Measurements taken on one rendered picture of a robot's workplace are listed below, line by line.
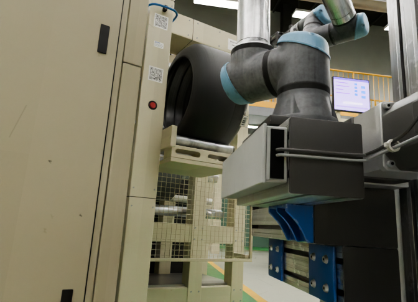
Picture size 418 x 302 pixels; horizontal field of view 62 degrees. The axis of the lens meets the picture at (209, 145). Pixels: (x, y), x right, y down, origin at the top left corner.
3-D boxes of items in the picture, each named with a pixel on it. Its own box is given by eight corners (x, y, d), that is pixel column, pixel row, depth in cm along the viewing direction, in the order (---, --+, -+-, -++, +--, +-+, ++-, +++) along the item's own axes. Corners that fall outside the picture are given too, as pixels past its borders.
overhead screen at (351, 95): (333, 109, 519) (333, 75, 532) (331, 111, 524) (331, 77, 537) (371, 113, 527) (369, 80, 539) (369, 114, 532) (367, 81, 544)
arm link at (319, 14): (318, 14, 117) (321, -3, 121) (295, 32, 126) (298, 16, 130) (333, 27, 120) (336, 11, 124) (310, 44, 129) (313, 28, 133)
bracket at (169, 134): (170, 146, 155) (171, 124, 157) (140, 157, 188) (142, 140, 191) (176, 146, 156) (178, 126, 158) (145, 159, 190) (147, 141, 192)
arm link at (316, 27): (326, 37, 111) (329, 14, 116) (293, 47, 118) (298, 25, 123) (334, 54, 116) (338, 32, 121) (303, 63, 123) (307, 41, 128)
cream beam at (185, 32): (158, 27, 205) (160, 5, 208) (143, 45, 226) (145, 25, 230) (242, 57, 234) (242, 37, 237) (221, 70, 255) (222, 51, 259)
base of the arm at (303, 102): (354, 128, 70) (352, 82, 72) (282, 121, 68) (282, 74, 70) (320, 144, 84) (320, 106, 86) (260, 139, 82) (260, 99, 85)
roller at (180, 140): (173, 132, 161) (169, 134, 164) (172, 142, 159) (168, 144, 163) (235, 145, 177) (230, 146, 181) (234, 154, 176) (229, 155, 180)
